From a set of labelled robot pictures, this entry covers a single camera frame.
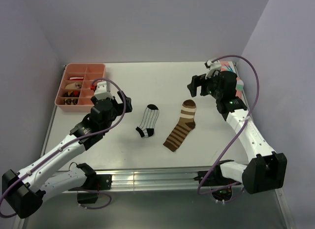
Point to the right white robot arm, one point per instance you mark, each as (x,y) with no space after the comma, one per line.
(266,168)

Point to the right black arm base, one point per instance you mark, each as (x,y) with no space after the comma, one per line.
(215,179)

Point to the pink patterned sock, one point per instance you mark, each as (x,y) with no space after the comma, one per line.
(231,66)

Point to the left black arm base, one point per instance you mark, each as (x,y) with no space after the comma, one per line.
(98,182)

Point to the brown striped sock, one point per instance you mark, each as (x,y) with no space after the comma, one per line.
(183,127)

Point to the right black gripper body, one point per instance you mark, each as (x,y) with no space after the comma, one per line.
(211,88)

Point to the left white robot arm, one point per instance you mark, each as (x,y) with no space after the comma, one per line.
(26,190)

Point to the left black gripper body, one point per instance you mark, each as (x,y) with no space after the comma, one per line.
(114,113)

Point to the pink divided organizer tray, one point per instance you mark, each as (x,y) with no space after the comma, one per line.
(90,72)

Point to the white black striped sock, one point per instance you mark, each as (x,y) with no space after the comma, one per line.
(147,125)

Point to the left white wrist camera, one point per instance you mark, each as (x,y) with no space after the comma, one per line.
(101,90)

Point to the dark argyle rolled sock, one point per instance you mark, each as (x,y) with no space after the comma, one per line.
(70,94)

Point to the beige rolled sock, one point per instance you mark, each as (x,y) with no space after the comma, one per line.
(73,86)

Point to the red white rolled sock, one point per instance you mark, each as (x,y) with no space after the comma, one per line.
(75,78)

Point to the brown argyle rolled sock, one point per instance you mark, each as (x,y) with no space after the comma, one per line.
(70,101)

